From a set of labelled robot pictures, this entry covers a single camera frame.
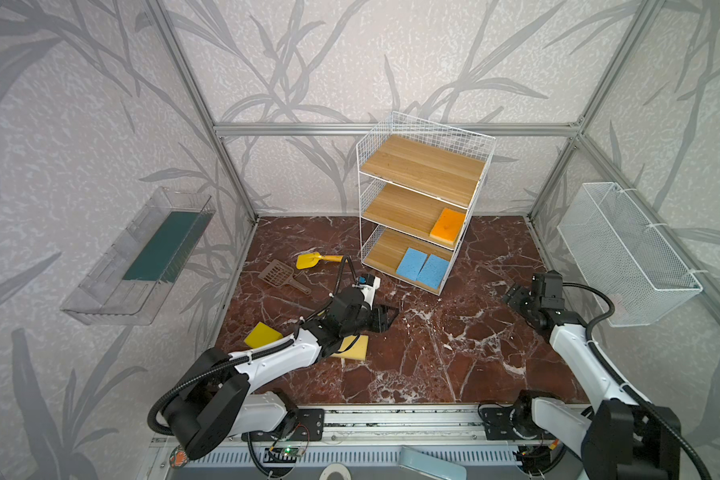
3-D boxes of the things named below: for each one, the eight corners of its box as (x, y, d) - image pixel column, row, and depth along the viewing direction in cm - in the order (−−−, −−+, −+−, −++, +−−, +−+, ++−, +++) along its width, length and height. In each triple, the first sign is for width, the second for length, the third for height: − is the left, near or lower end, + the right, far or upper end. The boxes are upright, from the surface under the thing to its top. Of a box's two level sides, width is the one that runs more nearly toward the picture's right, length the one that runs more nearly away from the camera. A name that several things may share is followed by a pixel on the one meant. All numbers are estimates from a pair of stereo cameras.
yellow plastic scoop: (298, 270, 107) (296, 265, 104) (297, 260, 109) (295, 255, 107) (344, 261, 109) (343, 257, 107) (342, 252, 112) (341, 247, 110)
